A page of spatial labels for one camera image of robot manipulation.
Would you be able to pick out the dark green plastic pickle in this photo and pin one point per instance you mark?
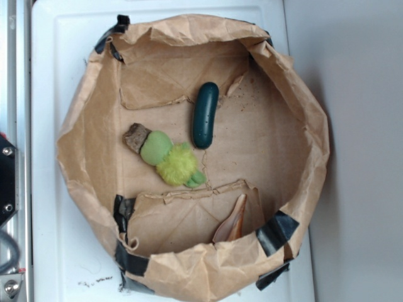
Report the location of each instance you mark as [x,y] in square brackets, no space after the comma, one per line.
[204,115]

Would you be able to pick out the green plush toy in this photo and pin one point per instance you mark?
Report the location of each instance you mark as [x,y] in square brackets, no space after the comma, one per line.
[174,162]

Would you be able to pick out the brown cork block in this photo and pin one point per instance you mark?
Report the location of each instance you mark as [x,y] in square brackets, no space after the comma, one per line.
[135,137]

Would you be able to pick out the brown paper bag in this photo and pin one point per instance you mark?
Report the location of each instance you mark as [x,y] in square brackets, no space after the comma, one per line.
[270,142]

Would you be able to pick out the orange seashell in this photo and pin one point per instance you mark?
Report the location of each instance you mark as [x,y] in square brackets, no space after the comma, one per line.
[231,228]

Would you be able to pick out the white plastic tray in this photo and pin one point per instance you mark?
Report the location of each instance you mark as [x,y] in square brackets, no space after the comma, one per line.
[69,262]

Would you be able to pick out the black mounting plate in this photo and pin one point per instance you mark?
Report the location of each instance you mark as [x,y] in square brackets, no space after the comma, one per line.
[8,180]

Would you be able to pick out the aluminium frame rail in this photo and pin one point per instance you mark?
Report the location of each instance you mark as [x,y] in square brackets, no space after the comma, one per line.
[16,231]

